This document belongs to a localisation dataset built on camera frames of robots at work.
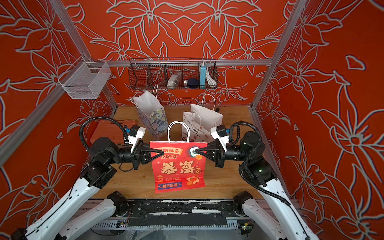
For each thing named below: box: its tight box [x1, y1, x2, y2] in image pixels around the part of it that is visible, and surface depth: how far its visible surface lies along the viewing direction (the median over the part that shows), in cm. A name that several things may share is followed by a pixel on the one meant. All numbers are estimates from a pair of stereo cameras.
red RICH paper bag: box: [150, 121, 208, 194], surface depth 57 cm
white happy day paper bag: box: [182, 93, 223, 143], surface depth 85 cm
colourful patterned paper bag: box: [129, 84, 169, 141], surface depth 92 cm
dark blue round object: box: [187, 78, 200, 89], surface depth 97 cm
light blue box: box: [199, 64, 207, 89], surface depth 91 cm
